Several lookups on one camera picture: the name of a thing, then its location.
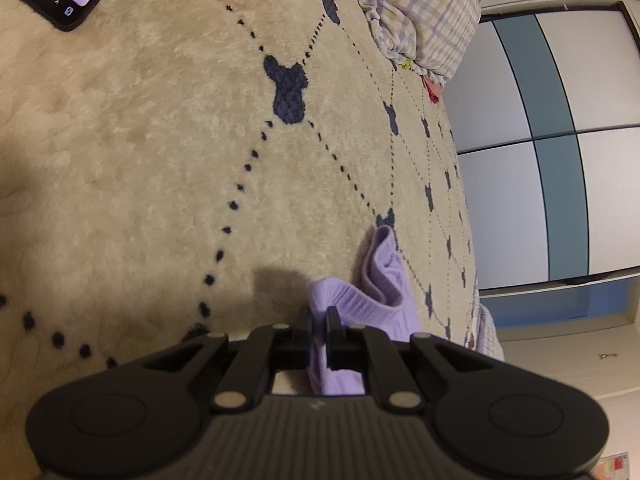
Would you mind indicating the small red item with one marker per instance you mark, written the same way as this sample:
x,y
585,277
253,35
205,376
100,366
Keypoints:
x,y
432,91

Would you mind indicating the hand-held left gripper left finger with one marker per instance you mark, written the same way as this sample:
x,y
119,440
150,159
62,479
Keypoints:
x,y
301,345

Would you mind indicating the plaid pillow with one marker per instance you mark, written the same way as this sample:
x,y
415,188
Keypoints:
x,y
430,10

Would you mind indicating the purple t-shirt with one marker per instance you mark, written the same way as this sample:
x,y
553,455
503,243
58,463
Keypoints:
x,y
380,305

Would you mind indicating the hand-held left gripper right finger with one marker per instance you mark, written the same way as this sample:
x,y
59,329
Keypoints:
x,y
334,345

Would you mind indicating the small yellow item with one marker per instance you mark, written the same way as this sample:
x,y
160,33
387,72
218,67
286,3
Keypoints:
x,y
407,64

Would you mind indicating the lilac checkered bedsheet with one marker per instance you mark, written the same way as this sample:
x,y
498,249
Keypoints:
x,y
487,332

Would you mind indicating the white door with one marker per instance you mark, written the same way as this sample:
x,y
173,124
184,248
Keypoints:
x,y
575,365

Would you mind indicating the beige plush blanket navy pattern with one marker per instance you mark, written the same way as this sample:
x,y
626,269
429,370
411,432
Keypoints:
x,y
150,160

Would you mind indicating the wardrobe with sliding doors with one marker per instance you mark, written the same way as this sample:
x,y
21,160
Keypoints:
x,y
500,200

